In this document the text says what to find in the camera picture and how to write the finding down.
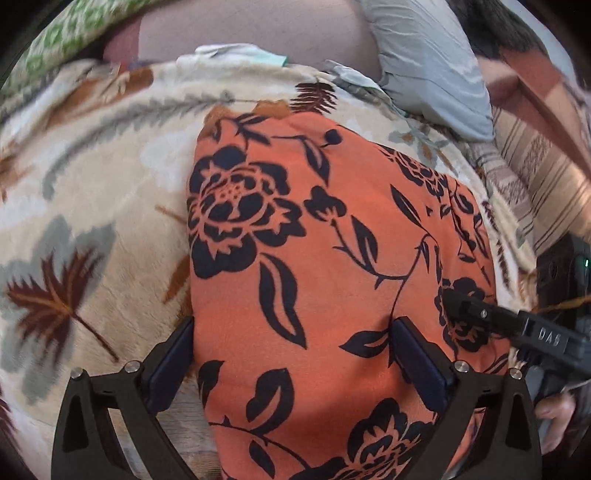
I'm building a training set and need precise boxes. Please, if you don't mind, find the grey pillow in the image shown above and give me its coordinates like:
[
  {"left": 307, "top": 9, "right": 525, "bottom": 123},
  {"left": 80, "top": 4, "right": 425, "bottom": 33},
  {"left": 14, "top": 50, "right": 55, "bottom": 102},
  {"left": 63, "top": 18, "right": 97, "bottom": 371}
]
[{"left": 358, "top": 0, "right": 496, "bottom": 143}]

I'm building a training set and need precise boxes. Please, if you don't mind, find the green patterned cloth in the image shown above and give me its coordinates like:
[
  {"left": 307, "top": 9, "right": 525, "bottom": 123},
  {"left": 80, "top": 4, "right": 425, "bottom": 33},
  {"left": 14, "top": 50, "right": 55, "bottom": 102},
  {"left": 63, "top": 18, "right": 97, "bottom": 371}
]
[{"left": 0, "top": 0, "right": 158, "bottom": 108}]

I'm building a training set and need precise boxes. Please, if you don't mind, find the orange floral print garment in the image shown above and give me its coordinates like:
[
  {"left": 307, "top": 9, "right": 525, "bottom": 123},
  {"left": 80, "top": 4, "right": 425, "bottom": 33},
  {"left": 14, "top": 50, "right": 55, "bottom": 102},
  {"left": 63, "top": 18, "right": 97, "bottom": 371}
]
[{"left": 186, "top": 111, "right": 514, "bottom": 480}]

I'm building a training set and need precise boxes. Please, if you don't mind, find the pink bed sheet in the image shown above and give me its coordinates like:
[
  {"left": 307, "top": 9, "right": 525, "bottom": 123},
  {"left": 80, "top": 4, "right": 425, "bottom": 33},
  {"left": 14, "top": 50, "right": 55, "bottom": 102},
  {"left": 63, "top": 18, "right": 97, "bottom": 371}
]
[{"left": 104, "top": 0, "right": 385, "bottom": 77}]

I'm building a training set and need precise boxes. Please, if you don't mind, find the dark furry cloth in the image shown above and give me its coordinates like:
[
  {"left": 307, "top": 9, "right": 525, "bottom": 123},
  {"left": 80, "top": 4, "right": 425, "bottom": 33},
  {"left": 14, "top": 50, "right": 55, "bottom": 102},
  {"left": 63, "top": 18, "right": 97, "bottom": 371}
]
[{"left": 447, "top": 0, "right": 557, "bottom": 62}]

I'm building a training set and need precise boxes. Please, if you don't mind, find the cream leaf print blanket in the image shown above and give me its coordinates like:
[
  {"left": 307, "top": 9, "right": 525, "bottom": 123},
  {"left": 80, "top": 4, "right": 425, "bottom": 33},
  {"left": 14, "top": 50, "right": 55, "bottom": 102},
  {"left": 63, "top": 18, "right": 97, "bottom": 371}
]
[{"left": 0, "top": 58, "right": 540, "bottom": 480}]

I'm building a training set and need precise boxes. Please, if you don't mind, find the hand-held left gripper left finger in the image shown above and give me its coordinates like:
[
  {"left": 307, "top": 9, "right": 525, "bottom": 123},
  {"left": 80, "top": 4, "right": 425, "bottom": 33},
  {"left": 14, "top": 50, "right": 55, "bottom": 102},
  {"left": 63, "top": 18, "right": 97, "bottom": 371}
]
[{"left": 51, "top": 316, "right": 195, "bottom": 480}]

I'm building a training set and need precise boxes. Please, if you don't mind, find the beige striped cloth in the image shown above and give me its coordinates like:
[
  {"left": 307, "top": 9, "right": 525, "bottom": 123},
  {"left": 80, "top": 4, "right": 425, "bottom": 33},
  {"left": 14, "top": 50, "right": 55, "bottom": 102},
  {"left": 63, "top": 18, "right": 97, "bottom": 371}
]
[{"left": 466, "top": 105, "right": 591, "bottom": 260}]

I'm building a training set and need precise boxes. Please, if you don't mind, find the brown cloth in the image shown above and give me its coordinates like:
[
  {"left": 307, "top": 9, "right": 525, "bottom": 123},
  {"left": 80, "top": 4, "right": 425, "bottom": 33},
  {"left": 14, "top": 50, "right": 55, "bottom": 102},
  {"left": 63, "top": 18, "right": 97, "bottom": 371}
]
[{"left": 475, "top": 50, "right": 591, "bottom": 155}]

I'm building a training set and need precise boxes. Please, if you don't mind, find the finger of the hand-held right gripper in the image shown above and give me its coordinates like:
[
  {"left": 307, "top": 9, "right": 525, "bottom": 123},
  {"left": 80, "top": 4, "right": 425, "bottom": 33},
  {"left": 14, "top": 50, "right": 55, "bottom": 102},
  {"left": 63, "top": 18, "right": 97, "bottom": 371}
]
[{"left": 442, "top": 290, "right": 522, "bottom": 344}]

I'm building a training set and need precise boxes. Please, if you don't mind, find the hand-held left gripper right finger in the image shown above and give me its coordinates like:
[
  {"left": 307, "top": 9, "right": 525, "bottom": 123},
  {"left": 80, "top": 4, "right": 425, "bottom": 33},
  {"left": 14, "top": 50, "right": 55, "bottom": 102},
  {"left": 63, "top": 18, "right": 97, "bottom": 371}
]
[{"left": 390, "top": 316, "right": 543, "bottom": 480}]

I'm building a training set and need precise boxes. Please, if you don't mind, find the person's right hand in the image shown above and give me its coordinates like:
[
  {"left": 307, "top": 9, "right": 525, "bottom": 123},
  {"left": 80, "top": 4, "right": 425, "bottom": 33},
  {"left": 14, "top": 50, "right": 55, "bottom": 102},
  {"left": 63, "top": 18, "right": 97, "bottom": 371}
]
[{"left": 534, "top": 391, "right": 579, "bottom": 456}]

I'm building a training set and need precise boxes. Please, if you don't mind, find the white and teal cloth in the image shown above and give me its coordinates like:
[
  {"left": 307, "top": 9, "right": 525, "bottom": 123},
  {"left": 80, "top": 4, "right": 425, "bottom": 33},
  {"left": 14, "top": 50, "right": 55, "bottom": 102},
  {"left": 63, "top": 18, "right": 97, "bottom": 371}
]
[{"left": 177, "top": 42, "right": 290, "bottom": 68}]

